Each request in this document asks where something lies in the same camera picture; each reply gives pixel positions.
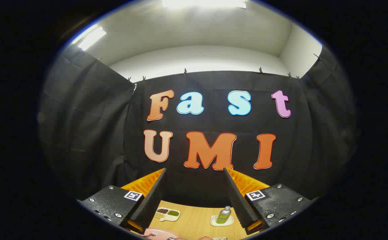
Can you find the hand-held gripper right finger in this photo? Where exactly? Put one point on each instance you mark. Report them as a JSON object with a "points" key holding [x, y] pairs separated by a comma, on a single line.
{"points": [[235, 196]]}

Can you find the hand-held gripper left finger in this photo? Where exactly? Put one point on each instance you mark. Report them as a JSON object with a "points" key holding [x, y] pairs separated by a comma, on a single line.
{"points": [[153, 196]]}

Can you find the pile of dark red beans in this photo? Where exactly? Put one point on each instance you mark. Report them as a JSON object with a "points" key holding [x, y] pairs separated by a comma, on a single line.
{"points": [[162, 211]]}

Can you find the pile of yellow soybeans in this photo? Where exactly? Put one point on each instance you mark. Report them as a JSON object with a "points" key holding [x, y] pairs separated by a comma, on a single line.
{"points": [[159, 215]]}

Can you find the green soda bottle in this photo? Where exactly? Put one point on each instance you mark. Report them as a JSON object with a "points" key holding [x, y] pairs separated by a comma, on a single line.
{"points": [[224, 216]]}

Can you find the pile of green beans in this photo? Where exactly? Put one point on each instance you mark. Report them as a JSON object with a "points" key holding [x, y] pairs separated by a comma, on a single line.
{"points": [[173, 213]]}

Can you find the white square coaster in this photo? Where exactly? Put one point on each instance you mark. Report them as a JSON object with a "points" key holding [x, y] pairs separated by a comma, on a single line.
{"points": [[229, 222]]}

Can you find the white divided dish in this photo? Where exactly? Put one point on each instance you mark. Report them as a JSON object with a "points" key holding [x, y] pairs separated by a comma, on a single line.
{"points": [[173, 218]]}

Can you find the pink round plate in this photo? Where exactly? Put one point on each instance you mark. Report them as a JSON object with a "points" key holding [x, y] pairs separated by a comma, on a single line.
{"points": [[162, 233]]}

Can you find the row of metal cloth clips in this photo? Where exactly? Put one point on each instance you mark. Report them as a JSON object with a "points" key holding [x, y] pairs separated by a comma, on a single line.
{"points": [[185, 71]]}

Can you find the long ceiling light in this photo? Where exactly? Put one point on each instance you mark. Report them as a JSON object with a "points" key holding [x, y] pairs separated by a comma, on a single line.
{"points": [[92, 37], [204, 2]]}

